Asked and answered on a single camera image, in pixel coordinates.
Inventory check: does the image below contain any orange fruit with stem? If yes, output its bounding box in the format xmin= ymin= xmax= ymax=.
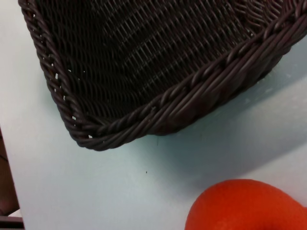
xmin=184 ymin=179 xmax=307 ymax=230

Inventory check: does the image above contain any black woven rectangular basket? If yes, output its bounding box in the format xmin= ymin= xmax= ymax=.
xmin=18 ymin=0 xmax=307 ymax=152

